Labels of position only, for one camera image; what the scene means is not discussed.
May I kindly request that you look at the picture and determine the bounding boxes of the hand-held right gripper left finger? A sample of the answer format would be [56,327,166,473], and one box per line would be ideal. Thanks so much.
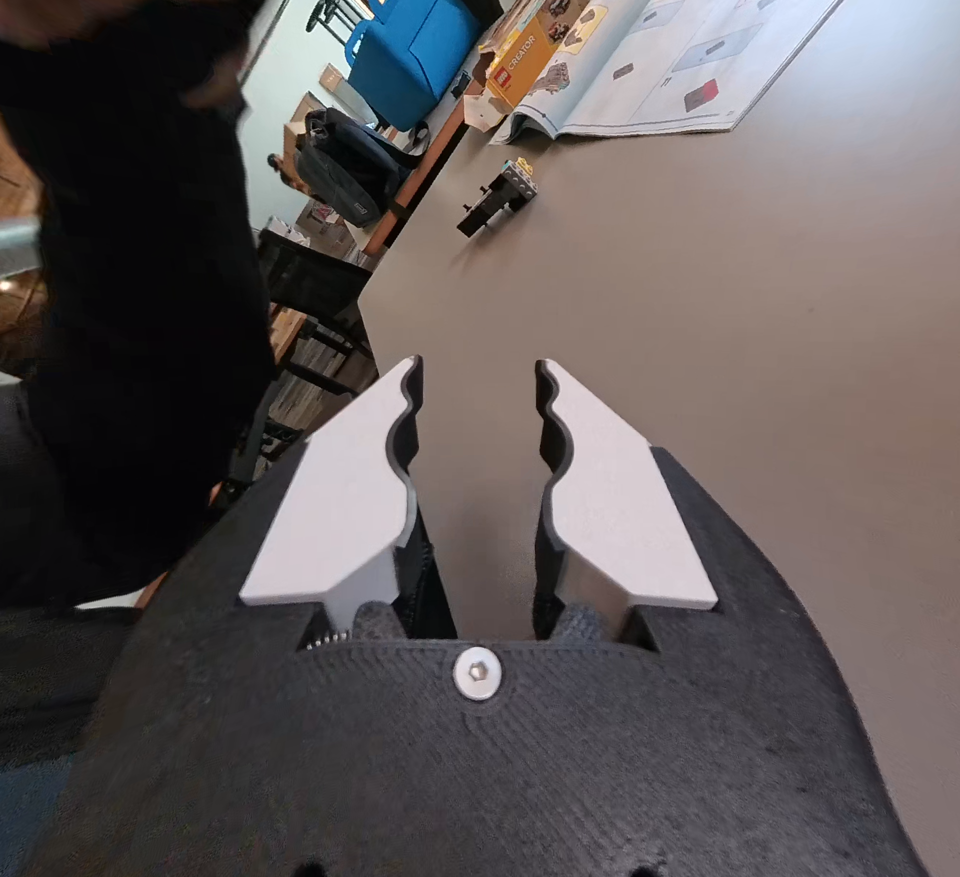
[238,355,425,637]

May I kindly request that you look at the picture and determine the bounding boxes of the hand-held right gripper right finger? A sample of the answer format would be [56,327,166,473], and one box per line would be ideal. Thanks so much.
[534,358,720,644]

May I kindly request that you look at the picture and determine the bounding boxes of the grey desk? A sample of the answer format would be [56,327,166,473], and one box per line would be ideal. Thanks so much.
[358,0,960,877]

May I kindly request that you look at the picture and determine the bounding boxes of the black chair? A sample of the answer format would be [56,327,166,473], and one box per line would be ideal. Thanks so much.
[258,228,376,376]

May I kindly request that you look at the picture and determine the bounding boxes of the person's torso in black shirt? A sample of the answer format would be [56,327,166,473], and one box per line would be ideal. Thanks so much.
[0,0,279,616]

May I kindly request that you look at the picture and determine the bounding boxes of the black backpack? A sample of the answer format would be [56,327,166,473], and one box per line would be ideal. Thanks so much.
[288,108,430,229]

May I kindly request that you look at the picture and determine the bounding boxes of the small black brick model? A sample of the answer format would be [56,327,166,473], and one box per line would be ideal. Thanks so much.
[456,158,540,239]

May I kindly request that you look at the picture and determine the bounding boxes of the wooden edged table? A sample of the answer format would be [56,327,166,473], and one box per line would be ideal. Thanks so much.
[360,52,489,259]

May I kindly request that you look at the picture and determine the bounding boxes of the yellow toy brick box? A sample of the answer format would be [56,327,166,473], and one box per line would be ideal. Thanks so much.
[462,0,676,132]

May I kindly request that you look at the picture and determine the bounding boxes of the open instruction booklet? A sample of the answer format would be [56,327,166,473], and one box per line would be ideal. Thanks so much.
[489,0,912,147]

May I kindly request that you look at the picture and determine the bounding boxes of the black bar stool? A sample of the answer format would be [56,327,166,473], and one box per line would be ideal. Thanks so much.
[306,0,354,46]

